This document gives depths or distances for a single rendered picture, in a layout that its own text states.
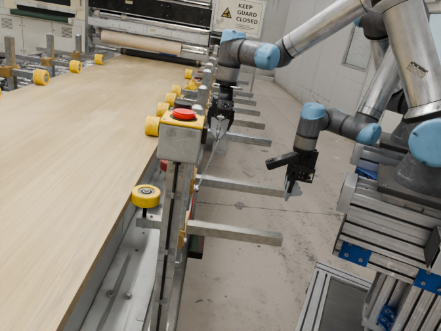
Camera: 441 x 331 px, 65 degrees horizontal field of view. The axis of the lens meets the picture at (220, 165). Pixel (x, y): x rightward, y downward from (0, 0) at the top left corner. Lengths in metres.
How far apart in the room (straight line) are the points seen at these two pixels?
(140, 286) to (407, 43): 0.95
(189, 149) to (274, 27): 9.70
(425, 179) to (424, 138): 0.19
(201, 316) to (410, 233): 1.15
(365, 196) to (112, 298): 0.78
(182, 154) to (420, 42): 0.61
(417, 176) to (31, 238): 0.97
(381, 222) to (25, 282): 0.92
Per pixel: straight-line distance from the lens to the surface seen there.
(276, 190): 1.26
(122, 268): 1.18
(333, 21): 1.12
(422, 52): 0.94
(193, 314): 1.91
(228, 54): 1.12
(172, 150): 0.58
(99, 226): 0.86
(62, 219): 0.90
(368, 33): 1.37
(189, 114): 0.58
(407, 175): 1.11
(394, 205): 1.11
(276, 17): 10.23
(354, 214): 1.13
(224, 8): 3.60
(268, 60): 1.05
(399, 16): 0.94
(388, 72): 1.22
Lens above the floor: 1.38
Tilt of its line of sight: 23 degrees down
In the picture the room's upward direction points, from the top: 10 degrees clockwise
